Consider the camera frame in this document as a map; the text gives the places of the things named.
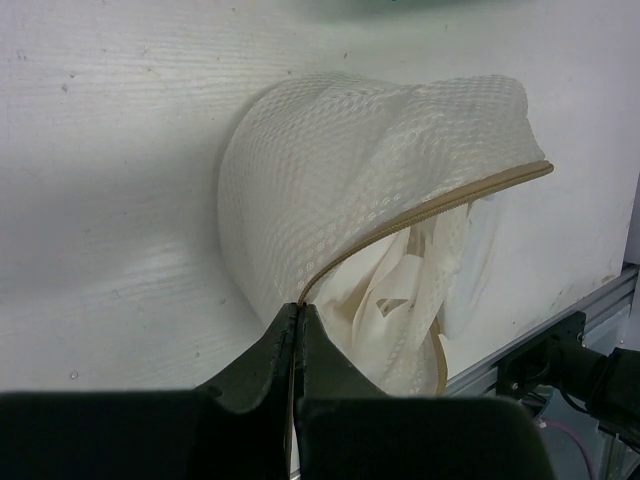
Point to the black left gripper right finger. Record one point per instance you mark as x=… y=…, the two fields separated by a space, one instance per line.
x=335 y=408

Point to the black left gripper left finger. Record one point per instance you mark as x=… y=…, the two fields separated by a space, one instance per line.
x=244 y=429

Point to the white bra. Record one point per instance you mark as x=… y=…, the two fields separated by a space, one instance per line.
x=388 y=307

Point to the white mesh laundry bag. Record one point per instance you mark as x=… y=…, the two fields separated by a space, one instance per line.
x=323 y=166

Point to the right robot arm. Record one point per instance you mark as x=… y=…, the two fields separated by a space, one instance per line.
x=607 y=385

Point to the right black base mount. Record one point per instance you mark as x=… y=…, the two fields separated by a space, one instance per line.
x=527 y=366

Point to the aluminium mounting rail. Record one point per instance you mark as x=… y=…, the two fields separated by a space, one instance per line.
x=472 y=433

